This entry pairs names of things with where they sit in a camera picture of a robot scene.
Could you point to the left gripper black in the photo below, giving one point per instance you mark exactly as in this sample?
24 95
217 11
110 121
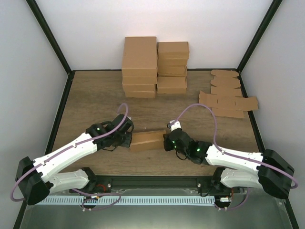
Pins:
127 143

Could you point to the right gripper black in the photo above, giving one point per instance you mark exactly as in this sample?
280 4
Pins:
167 147

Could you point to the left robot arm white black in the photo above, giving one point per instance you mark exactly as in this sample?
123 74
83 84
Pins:
43 176

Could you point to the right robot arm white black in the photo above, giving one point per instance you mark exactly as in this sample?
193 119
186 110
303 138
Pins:
267 170

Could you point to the bottom large folded box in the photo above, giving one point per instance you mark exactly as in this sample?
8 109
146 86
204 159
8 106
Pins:
140 94

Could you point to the bottom small folded box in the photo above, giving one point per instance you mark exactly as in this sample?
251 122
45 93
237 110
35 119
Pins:
171 85

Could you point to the top large folded cardboard box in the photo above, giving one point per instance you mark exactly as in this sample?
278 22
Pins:
140 57

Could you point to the top small folded cardboard box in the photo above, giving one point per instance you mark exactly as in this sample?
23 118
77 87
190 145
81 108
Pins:
173 50

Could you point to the stack of flat cardboard blanks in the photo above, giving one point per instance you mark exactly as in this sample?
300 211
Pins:
225 98

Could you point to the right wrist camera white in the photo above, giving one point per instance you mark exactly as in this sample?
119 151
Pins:
173 125

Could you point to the black aluminium frame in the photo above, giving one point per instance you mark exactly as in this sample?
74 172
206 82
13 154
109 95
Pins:
140 182

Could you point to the light blue slotted cable duct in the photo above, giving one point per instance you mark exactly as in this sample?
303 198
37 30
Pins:
131 200

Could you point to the grey metal base plate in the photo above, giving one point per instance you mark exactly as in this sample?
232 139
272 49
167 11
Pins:
260 211

